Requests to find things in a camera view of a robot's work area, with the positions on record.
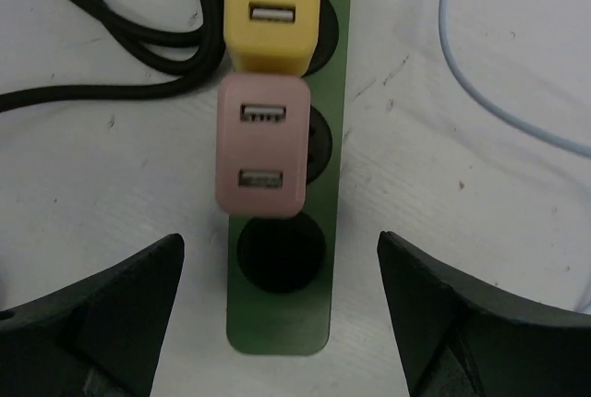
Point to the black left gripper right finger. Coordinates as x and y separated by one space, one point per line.
459 336

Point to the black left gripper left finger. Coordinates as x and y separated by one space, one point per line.
101 336

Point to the green power strip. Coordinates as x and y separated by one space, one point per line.
280 271

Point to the pink usb charger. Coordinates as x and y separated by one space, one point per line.
262 144

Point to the yellow usb charger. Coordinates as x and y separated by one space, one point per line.
271 36

